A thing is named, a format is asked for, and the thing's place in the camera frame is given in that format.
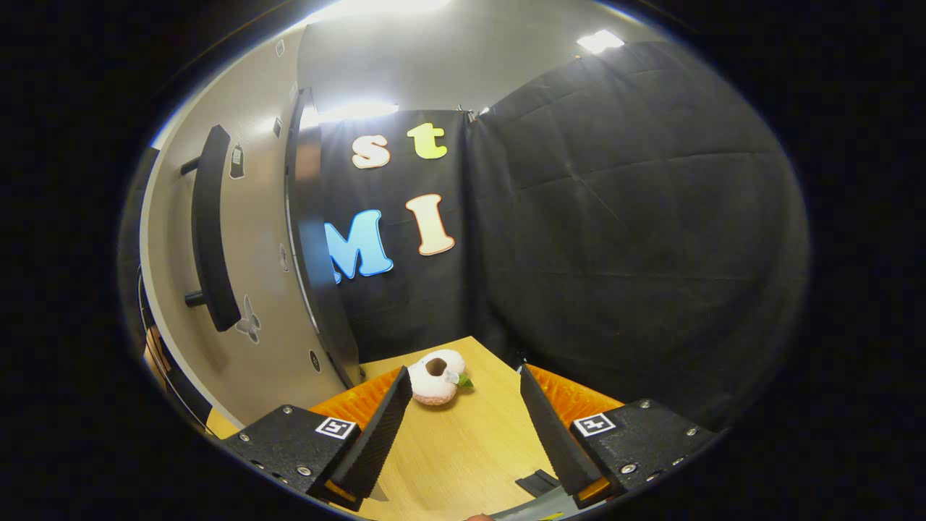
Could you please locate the small black block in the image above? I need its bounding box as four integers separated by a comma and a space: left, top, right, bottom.
515, 469, 561, 499

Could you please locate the light grey cabinet door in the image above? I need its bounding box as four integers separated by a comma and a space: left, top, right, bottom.
141, 29, 362, 428

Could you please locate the pink plush toy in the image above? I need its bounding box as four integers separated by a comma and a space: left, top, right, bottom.
407, 350, 475, 406

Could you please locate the large ceiling light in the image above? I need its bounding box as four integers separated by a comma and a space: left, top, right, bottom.
304, 0, 453, 19

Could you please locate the black backdrop cloth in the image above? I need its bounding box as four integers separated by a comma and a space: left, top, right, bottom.
318, 40, 807, 431

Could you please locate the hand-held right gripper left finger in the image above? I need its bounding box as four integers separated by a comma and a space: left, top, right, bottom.
221, 365, 413, 512

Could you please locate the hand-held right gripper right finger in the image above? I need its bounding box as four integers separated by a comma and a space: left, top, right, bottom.
518, 362, 724, 511

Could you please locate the black door handle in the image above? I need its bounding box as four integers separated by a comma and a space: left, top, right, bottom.
181, 124, 243, 334

